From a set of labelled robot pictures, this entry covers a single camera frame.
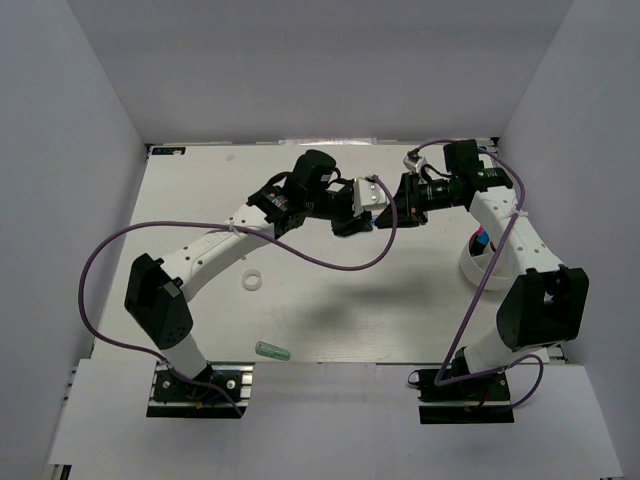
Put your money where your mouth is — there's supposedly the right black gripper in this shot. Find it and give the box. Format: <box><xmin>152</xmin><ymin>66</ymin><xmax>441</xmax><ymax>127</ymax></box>
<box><xmin>375</xmin><ymin>171</ymin><xmax>462</xmax><ymax>229</ymax></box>

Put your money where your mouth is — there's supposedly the blue black highlighter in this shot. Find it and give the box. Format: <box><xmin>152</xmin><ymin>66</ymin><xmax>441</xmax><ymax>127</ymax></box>
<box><xmin>469</xmin><ymin>232</ymin><xmax>490</xmax><ymax>255</ymax></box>

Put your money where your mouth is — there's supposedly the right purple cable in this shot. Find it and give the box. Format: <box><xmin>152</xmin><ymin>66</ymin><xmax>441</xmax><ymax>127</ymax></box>
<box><xmin>408</xmin><ymin>138</ymin><xmax>545</xmax><ymax>411</ymax></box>

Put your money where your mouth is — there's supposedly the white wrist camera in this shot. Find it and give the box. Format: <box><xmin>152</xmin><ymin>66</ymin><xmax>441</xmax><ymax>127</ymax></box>
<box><xmin>403</xmin><ymin>149</ymin><xmax>427</xmax><ymax>174</ymax></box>
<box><xmin>353</xmin><ymin>177</ymin><xmax>388</xmax><ymax>216</ymax></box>

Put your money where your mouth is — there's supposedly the white round divided container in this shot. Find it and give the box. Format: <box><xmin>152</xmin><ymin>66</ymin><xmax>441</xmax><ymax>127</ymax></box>
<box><xmin>459</xmin><ymin>233</ymin><xmax>511</xmax><ymax>291</ymax></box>

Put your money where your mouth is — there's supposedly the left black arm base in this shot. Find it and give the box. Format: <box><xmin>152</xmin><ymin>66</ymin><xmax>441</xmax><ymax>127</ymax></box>
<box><xmin>146</xmin><ymin>363</ymin><xmax>254</xmax><ymax>419</ymax></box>

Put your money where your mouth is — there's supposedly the green translucent cap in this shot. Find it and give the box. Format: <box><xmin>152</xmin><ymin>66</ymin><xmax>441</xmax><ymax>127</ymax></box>
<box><xmin>255</xmin><ymin>341</ymin><xmax>291</xmax><ymax>361</ymax></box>

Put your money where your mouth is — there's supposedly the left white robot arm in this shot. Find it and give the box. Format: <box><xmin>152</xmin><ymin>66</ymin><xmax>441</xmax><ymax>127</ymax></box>
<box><xmin>124</xmin><ymin>150</ymin><xmax>387</xmax><ymax>399</ymax></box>

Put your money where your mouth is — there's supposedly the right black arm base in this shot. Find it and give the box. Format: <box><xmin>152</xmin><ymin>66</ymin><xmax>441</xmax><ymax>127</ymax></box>
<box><xmin>407</xmin><ymin>367</ymin><xmax>514</xmax><ymax>425</ymax></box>

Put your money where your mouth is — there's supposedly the purple cable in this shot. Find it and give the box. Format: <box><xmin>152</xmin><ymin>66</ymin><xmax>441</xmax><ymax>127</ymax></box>
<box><xmin>79</xmin><ymin>175</ymin><xmax>399</xmax><ymax>418</ymax></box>
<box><xmin>408</xmin><ymin>138</ymin><xmax>545</xmax><ymax>411</ymax></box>

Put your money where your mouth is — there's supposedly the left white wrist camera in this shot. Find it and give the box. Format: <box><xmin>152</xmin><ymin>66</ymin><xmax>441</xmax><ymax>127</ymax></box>
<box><xmin>353</xmin><ymin>177</ymin><xmax>388</xmax><ymax>216</ymax></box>

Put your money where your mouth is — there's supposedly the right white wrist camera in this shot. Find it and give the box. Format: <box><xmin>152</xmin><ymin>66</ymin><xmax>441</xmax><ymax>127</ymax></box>
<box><xmin>403</xmin><ymin>149</ymin><xmax>427</xmax><ymax>174</ymax></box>

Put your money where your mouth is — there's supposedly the left corner label sticker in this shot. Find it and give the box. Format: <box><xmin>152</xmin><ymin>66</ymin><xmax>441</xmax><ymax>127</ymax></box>
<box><xmin>150</xmin><ymin>146</ymin><xmax>186</xmax><ymax>156</ymax></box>

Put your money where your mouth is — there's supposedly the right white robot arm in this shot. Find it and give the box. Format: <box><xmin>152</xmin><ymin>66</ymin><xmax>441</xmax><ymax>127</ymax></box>
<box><xmin>374</xmin><ymin>140</ymin><xmax>589</xmax><ymax>399</ymax></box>

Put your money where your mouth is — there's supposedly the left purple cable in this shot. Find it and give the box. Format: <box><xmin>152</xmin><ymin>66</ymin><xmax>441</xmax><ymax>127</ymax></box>
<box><xmin>79</xmin><ymin>175</ymin><xmax>399</xmax><ymax>418</ymax></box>

